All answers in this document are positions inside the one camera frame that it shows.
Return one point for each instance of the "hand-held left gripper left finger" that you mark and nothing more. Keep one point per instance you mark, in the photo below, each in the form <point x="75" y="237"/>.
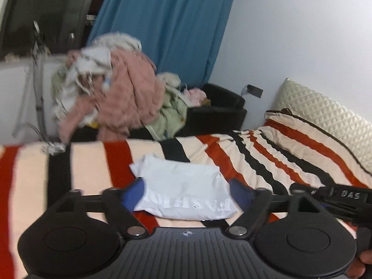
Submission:
<point x="133" y="195"/>

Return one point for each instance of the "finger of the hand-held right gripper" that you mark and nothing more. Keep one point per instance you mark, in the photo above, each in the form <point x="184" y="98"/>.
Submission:
<point x="343" y="193"/>

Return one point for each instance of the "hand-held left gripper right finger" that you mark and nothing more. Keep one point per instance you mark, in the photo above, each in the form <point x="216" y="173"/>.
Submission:
<point x="241" y="192"/>

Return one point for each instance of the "white printed garment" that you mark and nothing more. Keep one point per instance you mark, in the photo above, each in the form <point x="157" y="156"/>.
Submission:
<point x="180" y="180"/>

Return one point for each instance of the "pile of mixed clothes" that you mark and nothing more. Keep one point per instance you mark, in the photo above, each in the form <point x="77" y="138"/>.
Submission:
<point x="96" y="55"/>

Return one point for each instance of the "person's right hand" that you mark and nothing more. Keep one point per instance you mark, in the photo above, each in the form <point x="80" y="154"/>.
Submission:
<point x="360" y="266"/>

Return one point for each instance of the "striped cream orange black blanket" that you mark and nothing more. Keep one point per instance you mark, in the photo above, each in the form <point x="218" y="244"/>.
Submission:
<point x="87" y="162"/>

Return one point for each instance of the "black armchair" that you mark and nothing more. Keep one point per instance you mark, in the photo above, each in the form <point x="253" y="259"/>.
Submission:
<point x="221" y="110"/>

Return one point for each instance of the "light green garment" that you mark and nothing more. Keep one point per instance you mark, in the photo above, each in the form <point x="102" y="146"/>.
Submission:
<point x="171" y="116"/>

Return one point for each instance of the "cream quilted pillow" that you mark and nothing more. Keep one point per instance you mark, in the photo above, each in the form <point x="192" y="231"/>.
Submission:
<point x="319" y="107"/>

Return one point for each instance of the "pink fuzzy garment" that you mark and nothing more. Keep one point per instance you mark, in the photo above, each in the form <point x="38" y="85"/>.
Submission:
<point x="130" y="93"/>

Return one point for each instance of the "blue curtain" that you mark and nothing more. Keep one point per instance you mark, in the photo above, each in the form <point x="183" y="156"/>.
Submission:
<point x="174" y="23"/>

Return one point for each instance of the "dark window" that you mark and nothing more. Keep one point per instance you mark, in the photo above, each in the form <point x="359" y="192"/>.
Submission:
<point x="43" y="3"/>

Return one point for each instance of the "black wall plug adapter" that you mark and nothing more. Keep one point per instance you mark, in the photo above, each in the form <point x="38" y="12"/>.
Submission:
<point x="254" y="90"/>

